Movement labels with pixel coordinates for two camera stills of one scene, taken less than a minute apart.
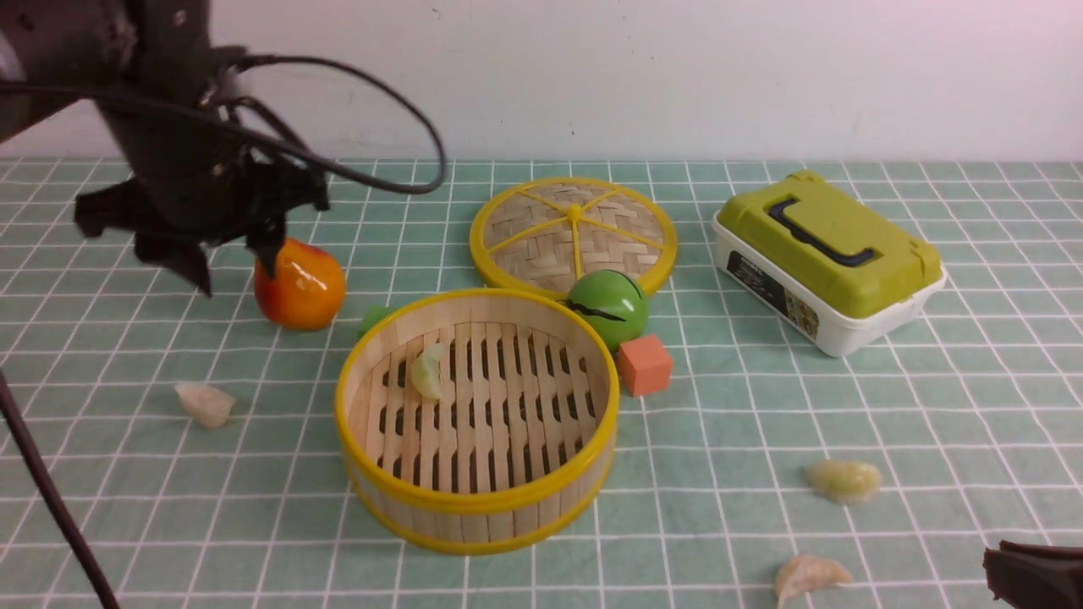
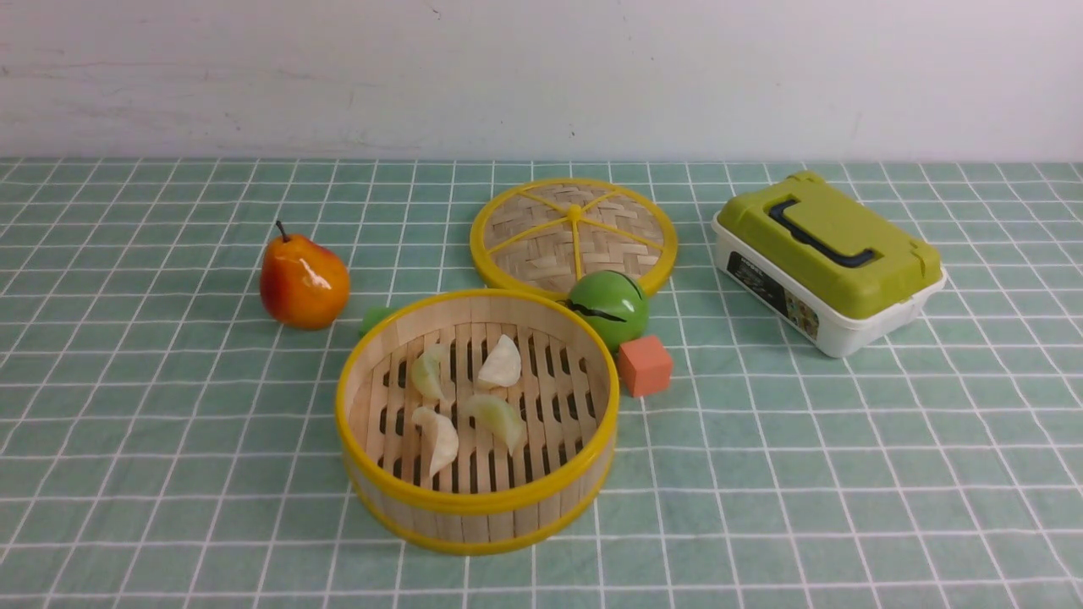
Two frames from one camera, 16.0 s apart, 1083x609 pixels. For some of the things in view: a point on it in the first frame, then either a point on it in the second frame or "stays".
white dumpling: (206, 404) -> (503, 365)
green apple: (614, 304) stays
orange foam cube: (645, 365) stays
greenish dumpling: (425, 371) stays
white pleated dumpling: (809, 572) -> (447, 446)
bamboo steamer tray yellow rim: (475, 421) stays
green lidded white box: (821, 264) stays
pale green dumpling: (843, 482) -> (497, 416)
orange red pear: (309, 288) stays
